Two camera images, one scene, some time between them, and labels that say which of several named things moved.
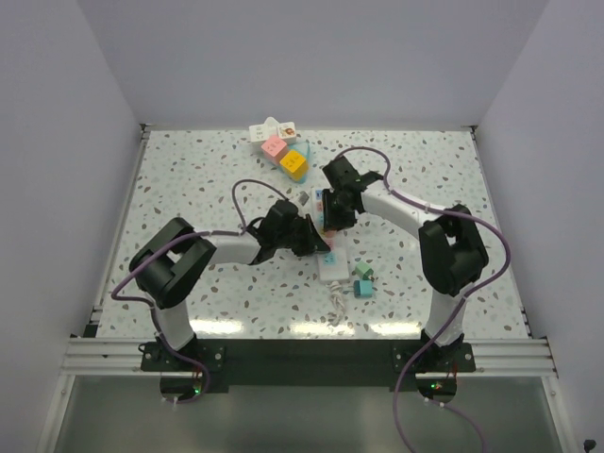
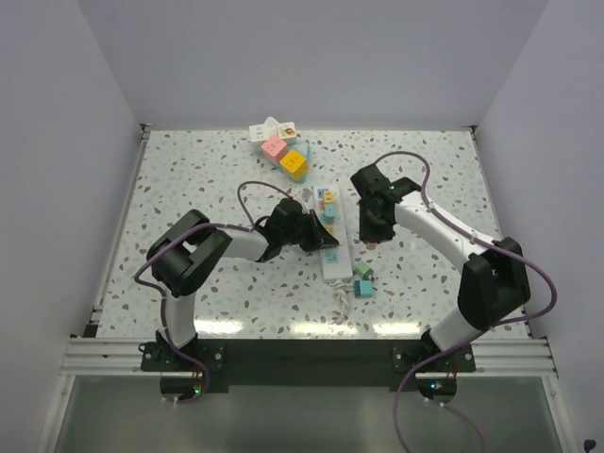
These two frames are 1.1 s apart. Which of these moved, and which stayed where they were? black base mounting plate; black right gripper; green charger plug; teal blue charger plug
Moved: black right gripper
Stayed: black base mounting plate; green charger plug; teal blue charger plug
